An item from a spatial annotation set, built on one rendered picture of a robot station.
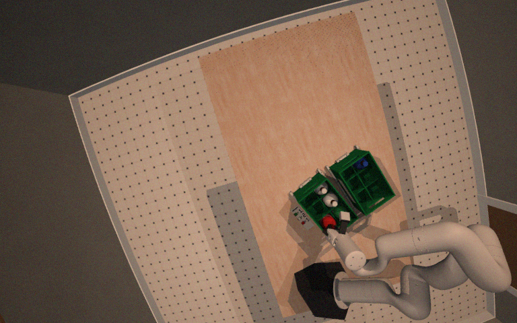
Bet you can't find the white paper pick list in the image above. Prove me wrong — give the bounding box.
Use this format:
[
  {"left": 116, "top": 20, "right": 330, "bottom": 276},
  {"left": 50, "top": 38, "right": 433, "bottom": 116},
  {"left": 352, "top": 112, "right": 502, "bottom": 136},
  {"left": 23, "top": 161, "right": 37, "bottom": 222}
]
[{"left": 291, "top": 205, "right": 314, "bottom": 230}]

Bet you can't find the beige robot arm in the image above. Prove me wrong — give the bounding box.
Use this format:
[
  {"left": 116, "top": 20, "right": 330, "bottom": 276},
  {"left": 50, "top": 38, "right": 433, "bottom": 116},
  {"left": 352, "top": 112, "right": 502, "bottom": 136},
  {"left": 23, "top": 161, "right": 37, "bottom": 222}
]
[{"left": 333, "top": 211, "right": 512, "bottom": 320}]

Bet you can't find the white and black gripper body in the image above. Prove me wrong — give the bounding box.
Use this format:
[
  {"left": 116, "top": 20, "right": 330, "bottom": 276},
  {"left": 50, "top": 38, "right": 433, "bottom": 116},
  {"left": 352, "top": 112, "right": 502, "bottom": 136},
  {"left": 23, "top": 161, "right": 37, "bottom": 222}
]
[{"left": 325, "top": 229, "right": 349, "bottom": 245}]

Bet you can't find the green crate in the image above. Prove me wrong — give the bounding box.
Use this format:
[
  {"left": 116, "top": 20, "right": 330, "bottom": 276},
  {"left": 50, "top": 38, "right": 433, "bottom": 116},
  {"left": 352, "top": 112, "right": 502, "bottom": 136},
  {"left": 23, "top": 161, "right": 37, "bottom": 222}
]
[
  {"left": 329, "top": 149, "right": 392, "bottom": 210},
  {"left": 293, "top": 172, "right": 355, "bottom": 230}
]

